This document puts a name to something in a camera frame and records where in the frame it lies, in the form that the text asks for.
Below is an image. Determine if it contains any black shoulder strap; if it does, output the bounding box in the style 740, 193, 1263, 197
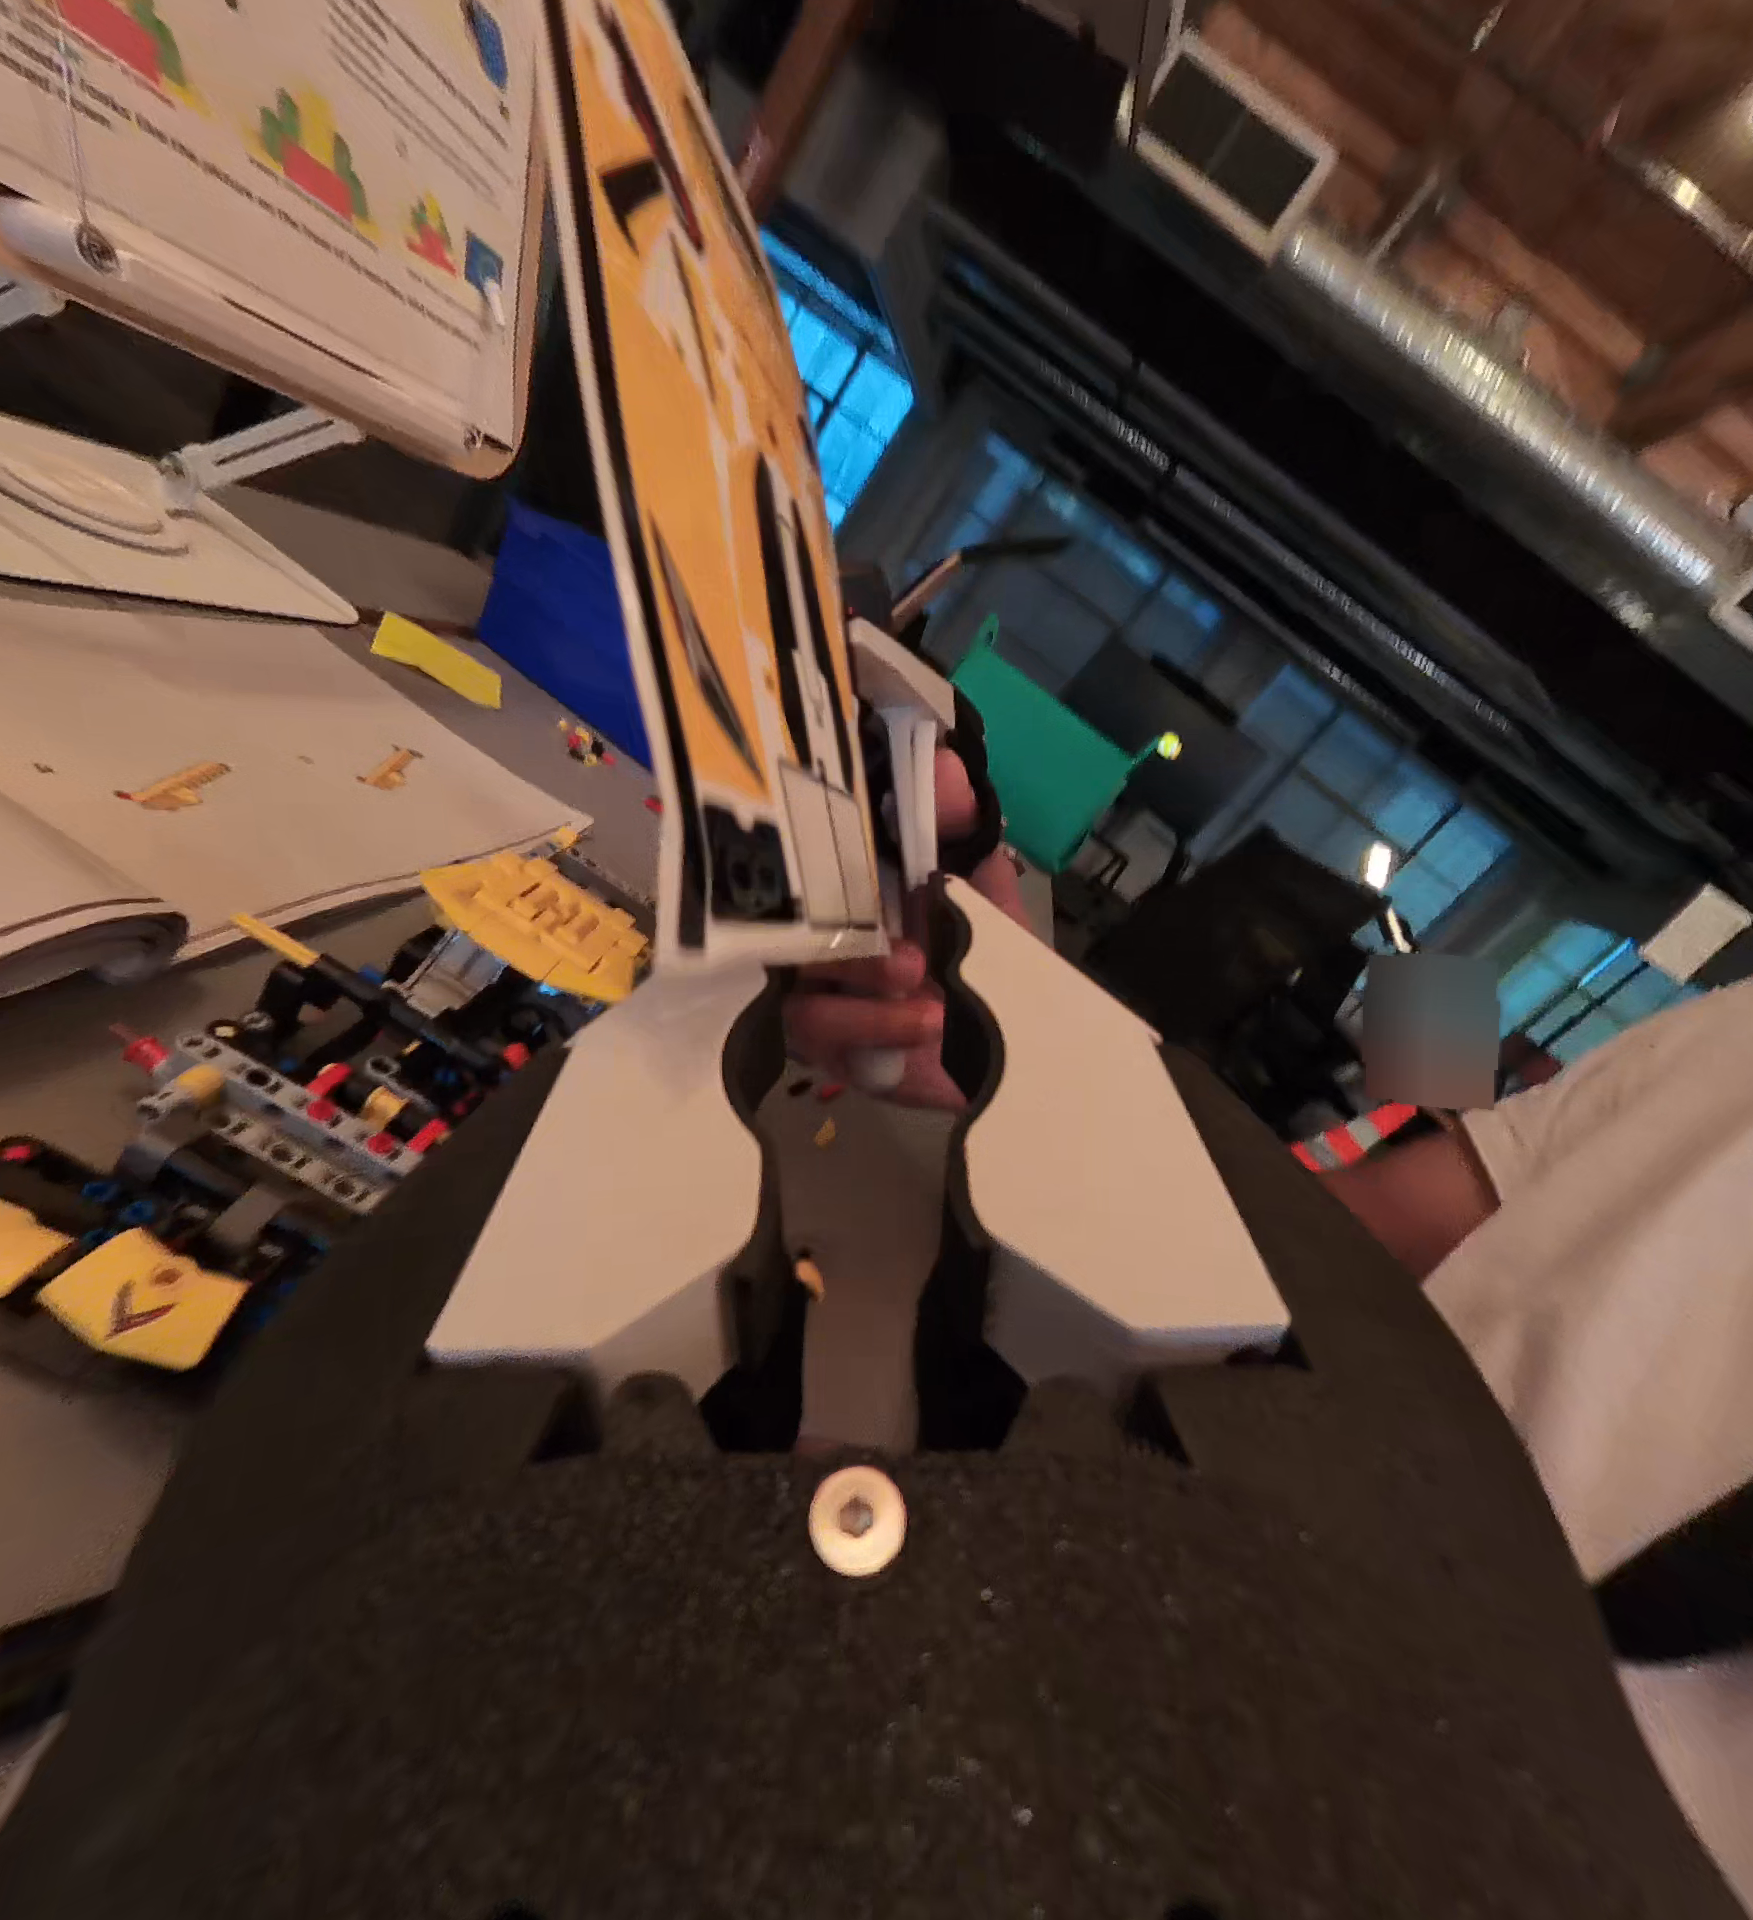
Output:
1596, 1475, 1753, 1668

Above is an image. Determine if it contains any person's right hand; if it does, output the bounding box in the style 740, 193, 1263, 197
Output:
783, 742, 1038, 1112

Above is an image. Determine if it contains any colourful printed leaflet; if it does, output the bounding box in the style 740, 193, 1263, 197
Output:
539, 0, 892, 969

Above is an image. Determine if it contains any white jointed stand arm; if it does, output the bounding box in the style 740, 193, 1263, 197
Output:
0, 261, 369, 504

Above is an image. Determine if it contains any green tote bin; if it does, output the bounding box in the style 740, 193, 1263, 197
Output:
949, 614, 1140, 876

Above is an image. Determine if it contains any black monitor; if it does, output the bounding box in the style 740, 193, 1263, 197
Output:
1116, 660, 1275, 849

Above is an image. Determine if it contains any yellow toy car model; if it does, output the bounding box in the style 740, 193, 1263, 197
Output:
0, 846, 657, 1374

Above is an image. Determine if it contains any wooden framed sign board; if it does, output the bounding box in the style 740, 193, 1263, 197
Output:
0, 0, 548, 481

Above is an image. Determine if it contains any blue storage bin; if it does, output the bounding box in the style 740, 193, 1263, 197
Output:
475, 494, 657, 767

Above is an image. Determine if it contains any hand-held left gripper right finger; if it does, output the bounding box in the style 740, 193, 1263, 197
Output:
929, 874, 1292, 1398

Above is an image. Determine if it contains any yellow flat sheet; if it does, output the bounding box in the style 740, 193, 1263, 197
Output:
370, 610, 507, 710

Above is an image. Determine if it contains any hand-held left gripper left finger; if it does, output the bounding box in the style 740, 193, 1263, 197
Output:
427, 960, 807, 1404

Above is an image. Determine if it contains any large paned window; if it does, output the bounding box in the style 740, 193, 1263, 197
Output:
756, 223, 920, 527

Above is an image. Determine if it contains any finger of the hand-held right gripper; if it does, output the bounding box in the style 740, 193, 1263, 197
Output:
846, 618, 957, 740

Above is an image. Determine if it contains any metal ceiling duct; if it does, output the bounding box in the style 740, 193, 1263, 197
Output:
1273, 223, 1732, 593

